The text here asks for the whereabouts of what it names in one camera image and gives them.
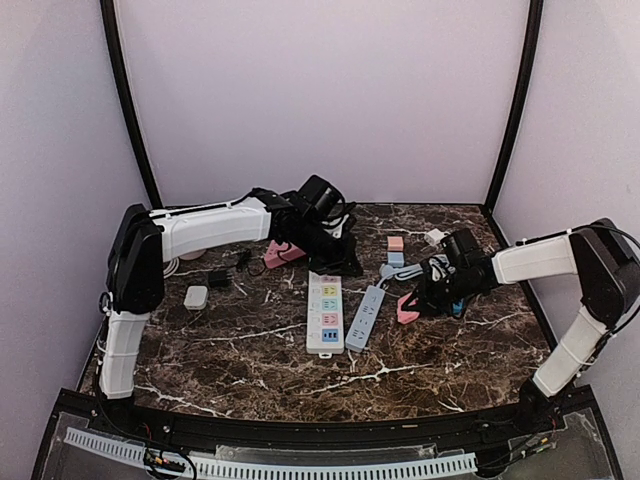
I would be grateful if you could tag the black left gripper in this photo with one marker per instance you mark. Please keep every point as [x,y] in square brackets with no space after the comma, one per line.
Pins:
[341,264]

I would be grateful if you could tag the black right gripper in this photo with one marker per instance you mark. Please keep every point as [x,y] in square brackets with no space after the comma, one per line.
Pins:
[427,301]

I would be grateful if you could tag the white charger with cable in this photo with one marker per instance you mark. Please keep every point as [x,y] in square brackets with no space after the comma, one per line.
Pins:
[434,237]

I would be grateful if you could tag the pink triangular power strip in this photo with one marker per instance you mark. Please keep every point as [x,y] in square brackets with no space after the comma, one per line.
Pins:
[281,254]

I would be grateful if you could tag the blue charger block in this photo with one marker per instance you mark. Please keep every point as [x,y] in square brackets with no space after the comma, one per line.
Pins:
[395,259]

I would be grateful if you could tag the pink square adapter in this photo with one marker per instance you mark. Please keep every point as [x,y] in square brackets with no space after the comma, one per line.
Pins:
[404,315]

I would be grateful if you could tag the pink charger block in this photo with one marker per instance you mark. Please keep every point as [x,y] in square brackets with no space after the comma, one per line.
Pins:
[395,244]

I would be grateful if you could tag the long white power strip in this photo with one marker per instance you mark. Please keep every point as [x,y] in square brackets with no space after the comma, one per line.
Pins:
[325,322]

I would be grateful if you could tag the grey-blue short power strip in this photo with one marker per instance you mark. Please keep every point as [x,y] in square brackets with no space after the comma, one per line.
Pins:
[364,319]

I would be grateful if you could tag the black power adapter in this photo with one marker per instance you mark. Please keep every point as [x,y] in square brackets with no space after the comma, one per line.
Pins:
[219,279]

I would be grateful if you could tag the round pink power socket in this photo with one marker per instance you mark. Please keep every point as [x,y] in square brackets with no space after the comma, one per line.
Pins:
[192,255]

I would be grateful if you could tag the white square plug adapter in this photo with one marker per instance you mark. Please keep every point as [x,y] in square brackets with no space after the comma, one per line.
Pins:
[196,297]

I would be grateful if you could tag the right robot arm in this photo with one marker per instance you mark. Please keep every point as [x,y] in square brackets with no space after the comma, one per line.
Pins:
[601,256]

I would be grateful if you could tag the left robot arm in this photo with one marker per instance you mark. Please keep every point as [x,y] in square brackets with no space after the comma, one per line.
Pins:
[148,239]

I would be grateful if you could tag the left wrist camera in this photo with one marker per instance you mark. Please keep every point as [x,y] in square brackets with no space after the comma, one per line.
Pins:
[320,201]

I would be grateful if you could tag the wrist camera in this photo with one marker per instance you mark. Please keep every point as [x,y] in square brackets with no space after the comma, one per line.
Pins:
[320,201]
[461,248]

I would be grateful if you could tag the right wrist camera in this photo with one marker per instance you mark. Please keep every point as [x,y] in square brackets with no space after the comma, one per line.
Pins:
[461,248]

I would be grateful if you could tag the white slotted cable duct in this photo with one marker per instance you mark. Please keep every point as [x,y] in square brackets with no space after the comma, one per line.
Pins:
[258,463]

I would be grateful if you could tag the black front frame rail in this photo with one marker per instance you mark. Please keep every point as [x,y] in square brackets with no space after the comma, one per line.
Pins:
[203,433]

